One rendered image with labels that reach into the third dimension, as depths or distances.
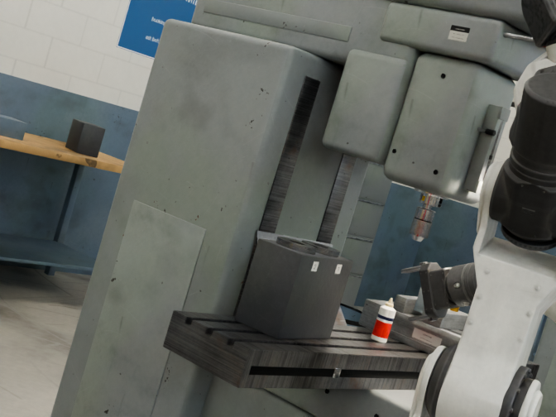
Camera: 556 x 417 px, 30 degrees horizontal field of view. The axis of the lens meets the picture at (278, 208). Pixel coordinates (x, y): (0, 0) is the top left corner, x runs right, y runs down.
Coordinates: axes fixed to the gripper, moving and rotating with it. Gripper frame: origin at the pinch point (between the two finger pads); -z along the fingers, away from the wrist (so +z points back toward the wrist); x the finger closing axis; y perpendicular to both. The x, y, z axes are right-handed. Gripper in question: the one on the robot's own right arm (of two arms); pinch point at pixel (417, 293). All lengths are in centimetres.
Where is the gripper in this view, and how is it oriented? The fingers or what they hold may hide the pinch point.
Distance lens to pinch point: 230.5
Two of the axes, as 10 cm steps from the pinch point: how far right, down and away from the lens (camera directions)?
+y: -6.9, -0.2, -7.2
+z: 7.1, -1.9, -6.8
